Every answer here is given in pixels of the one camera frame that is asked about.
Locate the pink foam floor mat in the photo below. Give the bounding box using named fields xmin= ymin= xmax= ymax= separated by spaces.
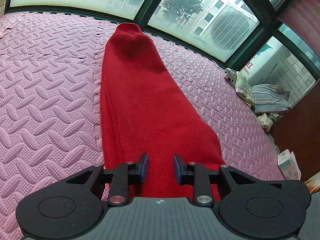
xmin=1 ymin=12 xmax=283 ymax=239

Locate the yellow floral folded cloth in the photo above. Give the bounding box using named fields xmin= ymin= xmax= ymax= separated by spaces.
xmin=235 ymin=72 xmax=255 ymax=108

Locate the cream crumpled cloth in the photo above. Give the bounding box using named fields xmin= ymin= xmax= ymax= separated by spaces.
xmin=257 ymin=113 xmax=283 ymax=132

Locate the pink curtain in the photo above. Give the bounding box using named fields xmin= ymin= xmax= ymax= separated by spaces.
xmin=280 ymin=0 xmax=319 ymax=55

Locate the red knit sweater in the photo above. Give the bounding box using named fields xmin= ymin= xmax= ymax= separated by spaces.
xmin=100 ymin=23 xmax=223 ymax=197

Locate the tissue pack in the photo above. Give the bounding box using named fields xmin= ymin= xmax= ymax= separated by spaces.
xmin=277 ymin=149 xmax=302 ymax=180

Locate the brown wooden cabinet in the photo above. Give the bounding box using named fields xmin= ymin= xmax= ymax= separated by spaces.
xmin=271 ymin=82 xmax=320 ymax=181

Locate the air conditioner outdoor unit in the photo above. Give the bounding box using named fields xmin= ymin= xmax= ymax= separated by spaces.
xmin=200 ymin=4 xmax=259 ymax=51

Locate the panda print cloth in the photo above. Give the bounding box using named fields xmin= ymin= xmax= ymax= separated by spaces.
xmin=224 ymin=68 xmax=237 ymax=87

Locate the blue striped folded cloth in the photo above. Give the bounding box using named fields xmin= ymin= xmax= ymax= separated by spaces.
xmin=252 ymin=84 xmax=292 ymax=114

